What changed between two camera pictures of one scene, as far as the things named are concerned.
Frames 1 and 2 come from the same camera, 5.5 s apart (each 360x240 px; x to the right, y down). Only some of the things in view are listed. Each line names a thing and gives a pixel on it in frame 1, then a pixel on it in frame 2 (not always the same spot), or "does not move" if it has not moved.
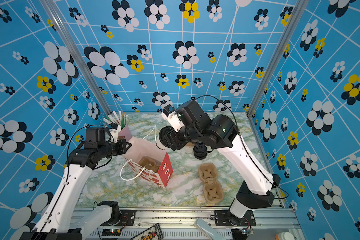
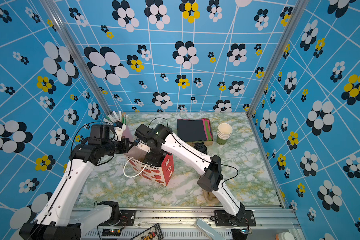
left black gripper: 123,149 does not move
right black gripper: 174,140 → 149,157
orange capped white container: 284,235 does not move
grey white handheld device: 211,232 does not move
